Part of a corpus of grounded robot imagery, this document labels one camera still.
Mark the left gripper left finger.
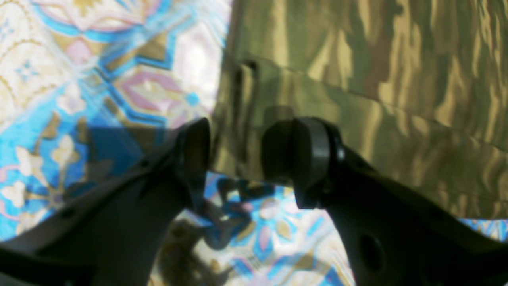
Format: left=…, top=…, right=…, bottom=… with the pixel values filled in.
left=1, top=118, right=210, bottom=286

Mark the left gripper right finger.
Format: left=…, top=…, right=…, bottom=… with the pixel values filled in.
left=261, top=117, right=507, bottom=286

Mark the camouflage T-shirt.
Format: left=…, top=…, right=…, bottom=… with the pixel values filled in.
left=211, top=0, right=508, bottom=220

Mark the patterned tile tablecloth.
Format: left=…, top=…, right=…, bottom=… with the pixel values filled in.
left=1, top=0, right=507, bottom=286

